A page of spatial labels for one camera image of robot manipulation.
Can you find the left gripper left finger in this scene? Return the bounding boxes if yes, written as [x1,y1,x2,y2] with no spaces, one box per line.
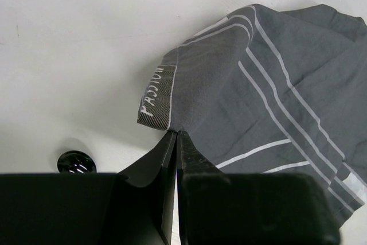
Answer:
[108,131,177,244]

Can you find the grey striped cloth placemat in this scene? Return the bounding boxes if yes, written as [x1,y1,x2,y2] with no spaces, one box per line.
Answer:
[137,4,366,225]

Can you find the black spoon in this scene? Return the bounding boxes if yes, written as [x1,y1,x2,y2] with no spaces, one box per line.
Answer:
[57,150,97,174]

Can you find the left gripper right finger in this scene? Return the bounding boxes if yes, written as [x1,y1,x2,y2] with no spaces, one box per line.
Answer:
[177,131,341,244]

